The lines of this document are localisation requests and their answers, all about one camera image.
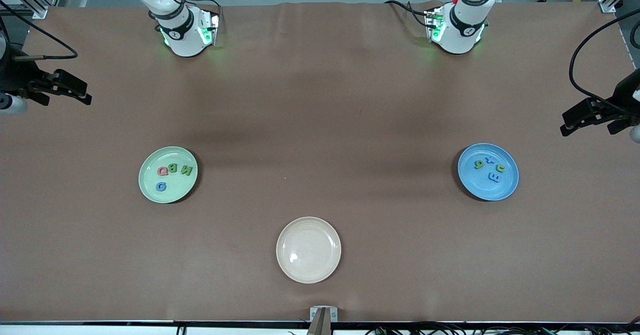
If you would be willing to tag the metal right arm base bracket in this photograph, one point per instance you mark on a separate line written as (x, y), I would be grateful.
(210, 27)

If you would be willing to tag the green foam letter B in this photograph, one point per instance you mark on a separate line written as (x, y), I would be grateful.
(173, 168)

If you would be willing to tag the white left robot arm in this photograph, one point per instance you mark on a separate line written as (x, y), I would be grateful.
(462, 30)

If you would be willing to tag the green plate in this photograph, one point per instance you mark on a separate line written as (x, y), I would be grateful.
(175, 195)

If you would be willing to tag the blue plate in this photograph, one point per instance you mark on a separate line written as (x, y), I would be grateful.
(475, 182)

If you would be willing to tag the green foam letter N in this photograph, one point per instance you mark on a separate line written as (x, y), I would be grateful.
(186, 170)

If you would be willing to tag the metal left arm base bracket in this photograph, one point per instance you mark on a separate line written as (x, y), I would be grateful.
(432, 25)

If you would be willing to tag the blue foam letter x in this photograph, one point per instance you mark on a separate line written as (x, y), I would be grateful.
(489, 160)

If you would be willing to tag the brown table mat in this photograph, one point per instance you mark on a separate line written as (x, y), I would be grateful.
(100, 255)

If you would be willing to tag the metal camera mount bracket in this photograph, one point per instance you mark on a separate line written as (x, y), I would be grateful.
(323, 317)

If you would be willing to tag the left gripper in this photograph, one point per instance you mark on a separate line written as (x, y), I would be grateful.
(621, 96)

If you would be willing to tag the blue foam letter G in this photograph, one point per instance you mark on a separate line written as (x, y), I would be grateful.
(158, 187)

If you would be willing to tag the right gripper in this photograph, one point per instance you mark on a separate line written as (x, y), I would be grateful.
(15, 79)

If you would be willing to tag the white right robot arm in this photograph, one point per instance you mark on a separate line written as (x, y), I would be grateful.
(185, 40)

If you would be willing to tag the beige plate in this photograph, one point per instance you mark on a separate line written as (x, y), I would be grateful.
(308, 250)

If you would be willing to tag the red foam letter Q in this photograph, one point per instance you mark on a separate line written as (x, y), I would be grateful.
(160, 171)

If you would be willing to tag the green foam letter q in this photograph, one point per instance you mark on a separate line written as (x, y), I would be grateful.
(479, 164)

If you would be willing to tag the green foam letter u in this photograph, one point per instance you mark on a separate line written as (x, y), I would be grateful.
(500, 168)

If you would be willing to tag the black table edge trim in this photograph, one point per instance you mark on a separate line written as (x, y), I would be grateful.
(150, 322)

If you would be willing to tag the blue foam letter m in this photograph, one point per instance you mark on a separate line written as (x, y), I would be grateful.
(494, 177)

